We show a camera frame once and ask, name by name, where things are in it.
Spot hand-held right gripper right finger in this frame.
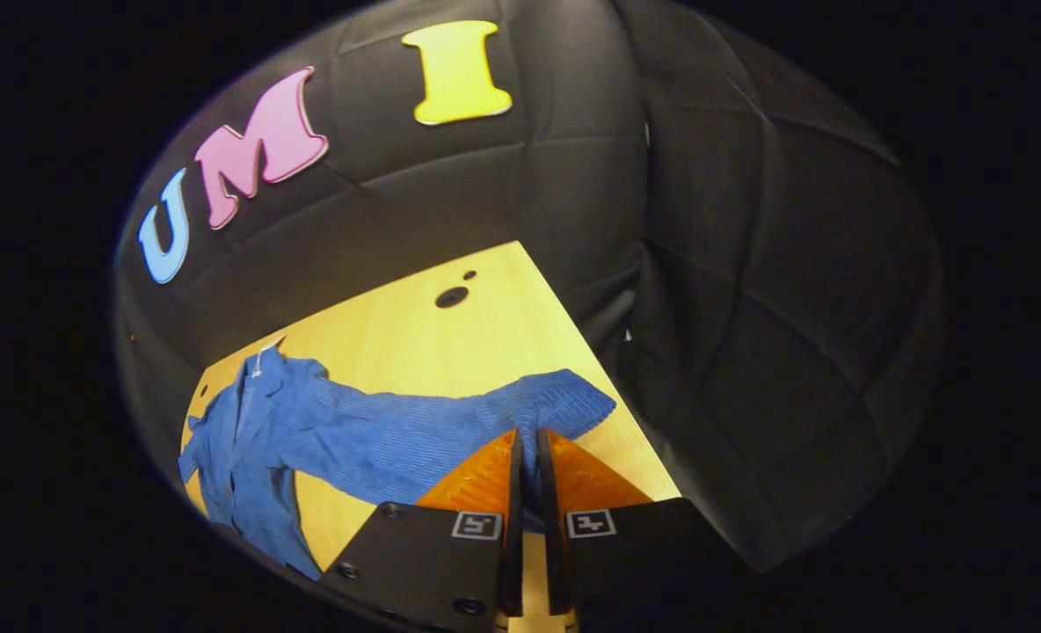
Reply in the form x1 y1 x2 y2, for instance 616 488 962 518
535 427 761 633

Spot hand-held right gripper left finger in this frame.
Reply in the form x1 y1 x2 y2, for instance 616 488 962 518
318 427 526 633

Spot blue button-up shirt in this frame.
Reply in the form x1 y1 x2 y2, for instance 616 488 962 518
178 338 618 581

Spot black backdrop cloth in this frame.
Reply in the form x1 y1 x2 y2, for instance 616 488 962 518
114 0 948 577

